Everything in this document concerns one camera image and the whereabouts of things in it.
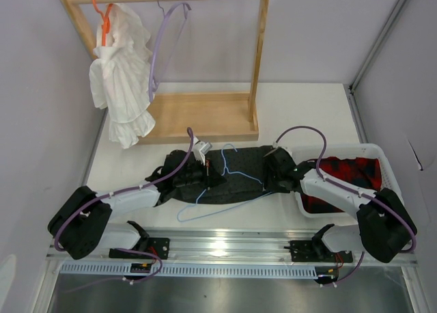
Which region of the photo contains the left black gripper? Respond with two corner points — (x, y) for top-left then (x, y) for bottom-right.
(174, 156), (226, 190)

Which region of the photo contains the light blue wire hanger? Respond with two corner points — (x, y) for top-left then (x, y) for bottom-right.
(177, 144), (273, 223)

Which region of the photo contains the grey dotted skirt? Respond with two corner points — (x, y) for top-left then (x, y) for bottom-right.
(156, 146), (291, 205)

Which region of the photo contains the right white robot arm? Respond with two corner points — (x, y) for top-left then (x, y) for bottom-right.
(263, 147), (417, 263)

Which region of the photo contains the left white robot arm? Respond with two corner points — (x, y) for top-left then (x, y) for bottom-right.
(48, 150), (227, 260)

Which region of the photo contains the purple plastic hanger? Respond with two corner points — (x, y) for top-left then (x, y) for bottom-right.
(147, 0), (192, 103)

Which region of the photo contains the orange plastic hanger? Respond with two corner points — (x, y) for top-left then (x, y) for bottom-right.
(91, 0), (113, 46)

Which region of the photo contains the white plastic basket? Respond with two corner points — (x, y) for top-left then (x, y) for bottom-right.
(295, 144), (402, 219)

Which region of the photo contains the wooden clothes rack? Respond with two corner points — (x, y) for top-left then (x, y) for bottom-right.
(61, 0), (269, 144)

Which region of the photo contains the red black plaid garment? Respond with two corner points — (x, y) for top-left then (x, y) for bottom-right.
(300, 156), (382, 215)

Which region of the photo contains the white ruffled garment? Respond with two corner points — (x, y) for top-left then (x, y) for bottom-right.
(89, 3), (156, 149)

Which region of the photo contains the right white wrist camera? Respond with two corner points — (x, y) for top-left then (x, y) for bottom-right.
(272, 141), (292, 155)

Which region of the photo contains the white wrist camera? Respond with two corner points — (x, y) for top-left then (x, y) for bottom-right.
(192, 138), (212, 165)
(272, 141), (292, 155)

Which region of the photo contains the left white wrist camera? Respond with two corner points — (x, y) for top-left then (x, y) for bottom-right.
(192, 138), (212, 165)

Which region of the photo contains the aluminium mounting rail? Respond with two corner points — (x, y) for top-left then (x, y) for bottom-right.
(46, 228), (417, 266)

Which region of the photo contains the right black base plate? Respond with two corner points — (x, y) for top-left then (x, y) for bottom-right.
(283, 240), (353, 263)

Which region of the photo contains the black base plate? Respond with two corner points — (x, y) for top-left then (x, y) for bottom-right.
(283, 240), (353, 263)
(109, 237), (171, 260)

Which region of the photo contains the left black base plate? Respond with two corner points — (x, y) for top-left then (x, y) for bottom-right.
(109, 237), (171, 260)

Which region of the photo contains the white slotted cable duct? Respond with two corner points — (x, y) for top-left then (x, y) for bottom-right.
(60, 262), (318, 280)

